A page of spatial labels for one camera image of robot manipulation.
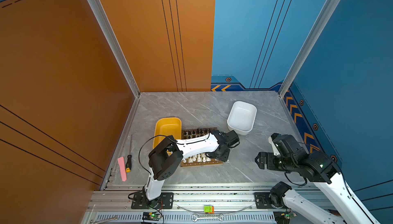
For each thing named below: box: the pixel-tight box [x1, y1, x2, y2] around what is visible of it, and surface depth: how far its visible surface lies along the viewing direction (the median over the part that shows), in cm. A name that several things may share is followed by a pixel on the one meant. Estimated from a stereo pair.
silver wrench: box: [191, 213, 225, 222], surface depth 71 cm
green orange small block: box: [203, 204, 215, 214], surface depth 71 cm
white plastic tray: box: [227, 100, 258, 136], surface depth 107 cm
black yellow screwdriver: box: [125, 134, 133, 173], surface depth 87 cm
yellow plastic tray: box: [152, 117, 182, 149], surface depth 99 cm
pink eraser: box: [117, 156, 127, 182], surface depth 84 cm
